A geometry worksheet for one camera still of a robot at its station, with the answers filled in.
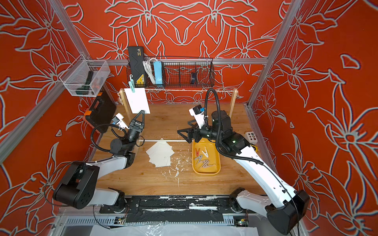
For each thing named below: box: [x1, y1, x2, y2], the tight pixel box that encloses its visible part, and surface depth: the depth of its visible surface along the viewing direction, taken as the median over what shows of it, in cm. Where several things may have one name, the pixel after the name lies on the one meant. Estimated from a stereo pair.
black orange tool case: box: [82, 91, 117, 134], surface depth 99 cm
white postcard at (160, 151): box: [145, 141, 175, 162], surface depth 94 cm
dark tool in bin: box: [75, 70, 95, 96], surface depth 83 cm
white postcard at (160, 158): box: [145, 149, 175, 168], surface depth 92 cm
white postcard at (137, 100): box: [124, 87, 151, 114], surface depth 68 cm
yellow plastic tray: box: [191, 137, 221, 176], surface depth 89 cm
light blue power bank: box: [153, 60, 163, 87], surface depth 91 cm
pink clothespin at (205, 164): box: [198, 159, 212, 169], surface depth 87 cm
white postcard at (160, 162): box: [148, 158, 171, 168], surface depth 89 cm
